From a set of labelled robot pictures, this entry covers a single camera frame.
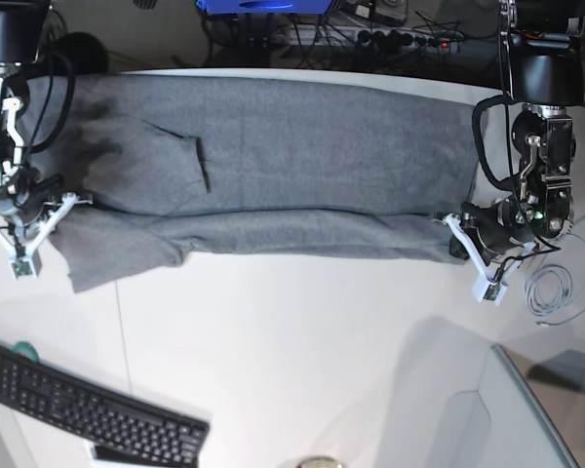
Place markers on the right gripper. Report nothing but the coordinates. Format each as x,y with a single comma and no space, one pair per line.
26,206

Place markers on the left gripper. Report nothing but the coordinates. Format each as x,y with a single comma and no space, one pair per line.
485,228

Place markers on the grey t-shirt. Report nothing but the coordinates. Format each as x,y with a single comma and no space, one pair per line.
180,165

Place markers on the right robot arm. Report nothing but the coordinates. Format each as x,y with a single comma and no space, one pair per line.
26,48

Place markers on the green tape roll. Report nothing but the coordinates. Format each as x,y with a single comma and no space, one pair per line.
26,350

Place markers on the black computer keyboard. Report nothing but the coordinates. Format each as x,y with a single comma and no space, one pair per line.
143,433

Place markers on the round brass object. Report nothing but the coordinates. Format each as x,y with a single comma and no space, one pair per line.
319,461

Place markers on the blue base plate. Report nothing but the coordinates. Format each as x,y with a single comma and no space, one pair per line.
221,7

